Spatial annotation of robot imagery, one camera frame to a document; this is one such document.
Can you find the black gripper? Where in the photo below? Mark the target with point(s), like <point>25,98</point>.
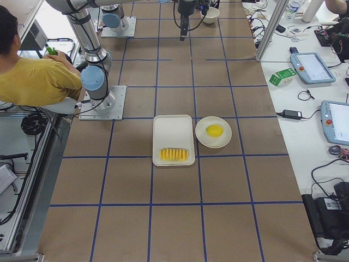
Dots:
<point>184,7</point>

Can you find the white ceramic bowl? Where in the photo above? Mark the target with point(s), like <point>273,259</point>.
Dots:
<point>211,16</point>

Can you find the yellow lemon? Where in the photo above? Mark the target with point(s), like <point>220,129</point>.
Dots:
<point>214,130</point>

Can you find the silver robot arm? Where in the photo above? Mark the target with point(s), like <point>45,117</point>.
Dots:
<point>117,9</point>
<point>94,77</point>

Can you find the black smartphone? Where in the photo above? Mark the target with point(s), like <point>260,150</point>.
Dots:
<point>280,29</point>

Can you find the green white carton box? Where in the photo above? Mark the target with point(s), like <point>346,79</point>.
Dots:
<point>282,77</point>

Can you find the cream rectangular tray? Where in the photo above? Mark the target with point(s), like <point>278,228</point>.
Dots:
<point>173,131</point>

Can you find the cream round plate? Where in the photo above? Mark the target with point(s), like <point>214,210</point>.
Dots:
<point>211,142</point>

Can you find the far blue teach pendant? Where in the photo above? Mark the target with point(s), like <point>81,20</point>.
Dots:
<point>311,68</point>

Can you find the blue teach pendant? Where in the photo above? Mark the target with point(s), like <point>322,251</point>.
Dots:
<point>334,118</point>
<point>311,68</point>

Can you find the sliced yellow fruit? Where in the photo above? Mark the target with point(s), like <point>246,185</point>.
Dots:
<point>174,154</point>

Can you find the black power adapter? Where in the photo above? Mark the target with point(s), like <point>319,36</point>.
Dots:
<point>291,114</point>

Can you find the person in yellow shirt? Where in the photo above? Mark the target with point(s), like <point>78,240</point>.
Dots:
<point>33,82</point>

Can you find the near blue teach pendant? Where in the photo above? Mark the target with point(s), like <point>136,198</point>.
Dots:
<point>334,118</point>

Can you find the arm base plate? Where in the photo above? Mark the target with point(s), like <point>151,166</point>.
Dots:
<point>116,27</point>
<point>111,108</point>

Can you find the aluminium frame post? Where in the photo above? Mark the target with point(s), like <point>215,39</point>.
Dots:
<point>277,13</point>

